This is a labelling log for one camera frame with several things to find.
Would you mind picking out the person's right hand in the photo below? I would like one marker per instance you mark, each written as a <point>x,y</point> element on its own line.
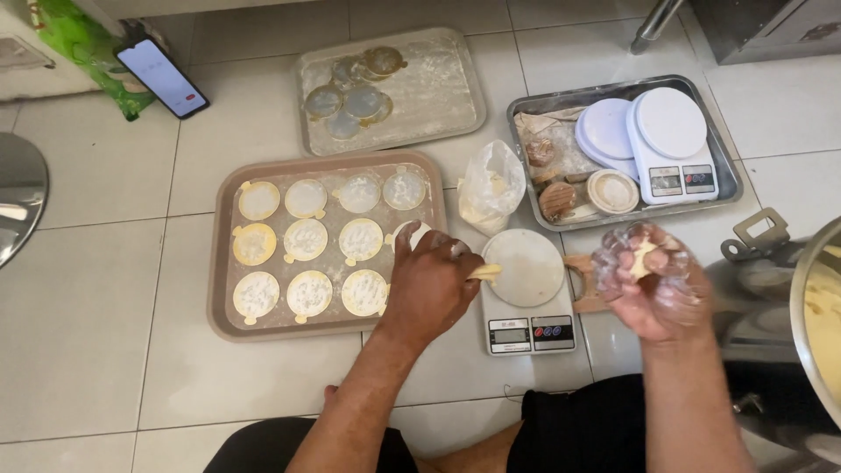
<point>663,302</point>

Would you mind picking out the small brown carved mould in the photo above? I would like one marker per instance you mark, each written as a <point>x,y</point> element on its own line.
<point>540,152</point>

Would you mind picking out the grey metal latch bracket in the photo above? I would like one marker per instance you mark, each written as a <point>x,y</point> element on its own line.
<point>755,236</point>

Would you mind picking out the steel mixer base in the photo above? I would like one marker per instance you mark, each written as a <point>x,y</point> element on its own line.
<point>755,309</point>

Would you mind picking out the round brown carved mould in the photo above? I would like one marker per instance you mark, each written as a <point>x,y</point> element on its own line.
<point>557,200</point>

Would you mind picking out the floured white digital scale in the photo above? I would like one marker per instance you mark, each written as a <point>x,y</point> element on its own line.
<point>529,289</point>

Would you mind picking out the black smartphone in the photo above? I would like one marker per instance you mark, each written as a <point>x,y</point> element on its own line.
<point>161,77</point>

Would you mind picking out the white scale with lilac rim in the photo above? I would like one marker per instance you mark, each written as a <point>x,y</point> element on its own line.
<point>604,128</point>

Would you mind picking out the chrome metal leg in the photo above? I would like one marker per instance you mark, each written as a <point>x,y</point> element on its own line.
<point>654,27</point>

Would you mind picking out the clear plastic flour bag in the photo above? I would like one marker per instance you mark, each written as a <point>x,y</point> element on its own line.
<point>491,187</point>

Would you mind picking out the black shorts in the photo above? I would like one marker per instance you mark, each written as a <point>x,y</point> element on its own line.
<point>581,427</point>

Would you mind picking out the person's left hand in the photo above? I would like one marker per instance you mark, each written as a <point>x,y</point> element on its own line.
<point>427,289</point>

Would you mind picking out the round shiny metal disc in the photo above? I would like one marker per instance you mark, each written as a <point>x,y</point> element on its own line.
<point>16,197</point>

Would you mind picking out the grey floured tray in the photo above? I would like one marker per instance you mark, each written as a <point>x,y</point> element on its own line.
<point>440,92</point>

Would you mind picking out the yellow dough mass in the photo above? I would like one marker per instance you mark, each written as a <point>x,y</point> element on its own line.
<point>826,309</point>

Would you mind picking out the group of floured gold discs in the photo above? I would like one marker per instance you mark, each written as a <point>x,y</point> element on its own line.
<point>306,240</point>

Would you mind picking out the brown plastic tray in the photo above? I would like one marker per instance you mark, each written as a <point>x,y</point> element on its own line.
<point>220,263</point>

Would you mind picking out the yellow dough lump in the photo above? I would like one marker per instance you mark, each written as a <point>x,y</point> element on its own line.
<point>642,259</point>

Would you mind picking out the pile of silver gold discs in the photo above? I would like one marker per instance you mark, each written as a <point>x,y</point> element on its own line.
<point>361,102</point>

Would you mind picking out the white box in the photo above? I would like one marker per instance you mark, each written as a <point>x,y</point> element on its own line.
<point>26,59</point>

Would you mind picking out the small yellow dough strip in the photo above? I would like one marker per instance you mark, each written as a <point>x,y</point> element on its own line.
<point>489,271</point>

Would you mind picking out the stainless steel tray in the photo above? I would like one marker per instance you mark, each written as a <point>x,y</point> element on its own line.
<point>726,177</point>

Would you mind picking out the person's right fingers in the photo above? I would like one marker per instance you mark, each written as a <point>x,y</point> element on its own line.
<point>614,263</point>

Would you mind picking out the stainless steel cabinet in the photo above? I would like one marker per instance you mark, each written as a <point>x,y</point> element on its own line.
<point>769,26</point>

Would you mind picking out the round white mould cup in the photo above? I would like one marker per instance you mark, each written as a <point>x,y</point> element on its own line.
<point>612,192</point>

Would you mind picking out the green plastic bag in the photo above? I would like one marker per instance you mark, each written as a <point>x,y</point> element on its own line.
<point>85,46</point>

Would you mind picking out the crumpled beige paper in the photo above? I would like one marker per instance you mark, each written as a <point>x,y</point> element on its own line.
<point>545,119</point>

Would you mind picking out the white digital kitchen scale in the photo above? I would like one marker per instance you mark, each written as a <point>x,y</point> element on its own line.
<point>670,131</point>

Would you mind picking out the large steel mixing bowl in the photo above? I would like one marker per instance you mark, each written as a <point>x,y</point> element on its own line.
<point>805,341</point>

